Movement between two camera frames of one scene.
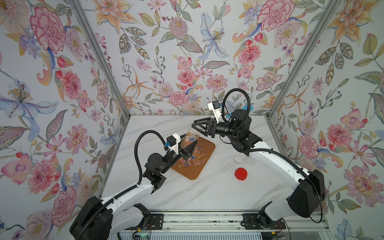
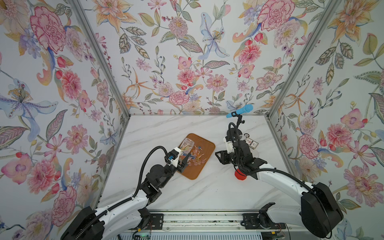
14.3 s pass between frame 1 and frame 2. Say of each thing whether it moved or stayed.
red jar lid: stayed
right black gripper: moved
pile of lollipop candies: stayed
